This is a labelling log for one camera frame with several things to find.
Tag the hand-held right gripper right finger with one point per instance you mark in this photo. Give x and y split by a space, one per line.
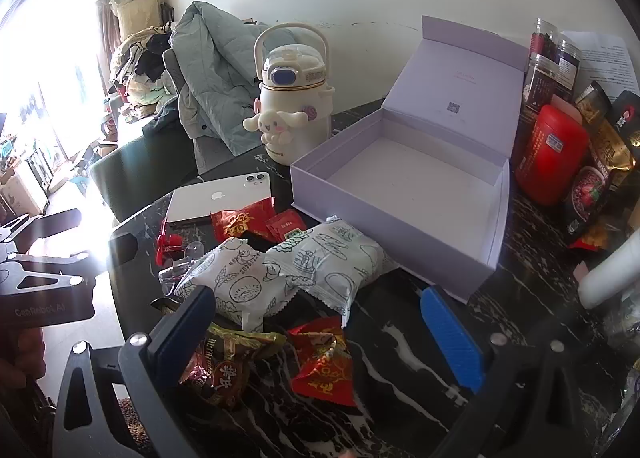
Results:
450 338

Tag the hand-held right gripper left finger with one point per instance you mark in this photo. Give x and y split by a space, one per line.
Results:
190 328

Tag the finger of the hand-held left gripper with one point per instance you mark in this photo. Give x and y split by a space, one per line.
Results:
122 248
55 220

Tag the brown snack packet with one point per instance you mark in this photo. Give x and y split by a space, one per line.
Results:
235 363

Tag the clear plastic wrapper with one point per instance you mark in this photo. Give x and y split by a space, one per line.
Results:
182 263

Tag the white pastry packet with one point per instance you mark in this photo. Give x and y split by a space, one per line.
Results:
330 263
235 278

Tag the red gold snack packet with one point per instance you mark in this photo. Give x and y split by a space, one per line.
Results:
240 223
320 368

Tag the small red sauce packet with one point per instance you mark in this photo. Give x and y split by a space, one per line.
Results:
285 227

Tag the lavender gift box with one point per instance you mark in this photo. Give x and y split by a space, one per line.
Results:
400 178

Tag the person's left hand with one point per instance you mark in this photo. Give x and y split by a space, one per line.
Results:
20 353

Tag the dark green chair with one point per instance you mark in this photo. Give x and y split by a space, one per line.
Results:
145 163

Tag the white smartphone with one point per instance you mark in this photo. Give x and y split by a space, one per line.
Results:
210 198

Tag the white paper roll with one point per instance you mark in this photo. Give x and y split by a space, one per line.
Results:
610 273

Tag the pile of clothes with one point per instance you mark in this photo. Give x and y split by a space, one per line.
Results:
140 68

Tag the orange red snack bag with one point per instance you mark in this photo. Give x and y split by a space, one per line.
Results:
595 238

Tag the red canister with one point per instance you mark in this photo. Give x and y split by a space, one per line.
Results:
550 158

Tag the grey-green down jacket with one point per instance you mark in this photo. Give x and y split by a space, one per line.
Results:
215 63

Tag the white cartoon water bottle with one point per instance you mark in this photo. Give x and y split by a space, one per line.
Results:
290 103

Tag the cream pillow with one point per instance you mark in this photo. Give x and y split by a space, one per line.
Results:
137 13

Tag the gold snack bag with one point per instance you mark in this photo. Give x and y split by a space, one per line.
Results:
607 143

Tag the black red packet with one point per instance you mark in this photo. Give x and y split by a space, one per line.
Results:
629 113

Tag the white paper sheet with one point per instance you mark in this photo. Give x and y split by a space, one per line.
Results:
605 58

